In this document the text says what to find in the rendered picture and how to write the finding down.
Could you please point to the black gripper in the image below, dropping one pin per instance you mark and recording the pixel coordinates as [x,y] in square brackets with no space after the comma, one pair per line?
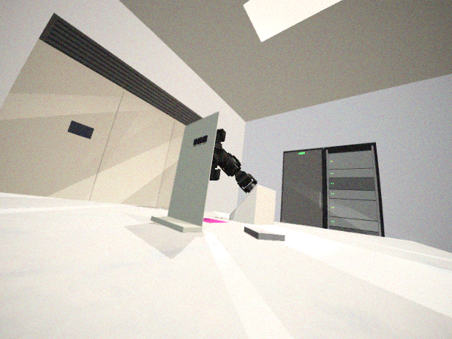
[220,158]

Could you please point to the grey panel with socket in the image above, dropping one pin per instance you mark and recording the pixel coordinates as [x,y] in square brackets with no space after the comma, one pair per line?
[190,185]

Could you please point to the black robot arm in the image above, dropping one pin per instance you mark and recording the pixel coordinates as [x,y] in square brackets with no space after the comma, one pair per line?
[242,178]

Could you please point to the pink square zone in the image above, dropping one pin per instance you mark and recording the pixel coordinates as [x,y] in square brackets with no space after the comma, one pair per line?
[212,221]

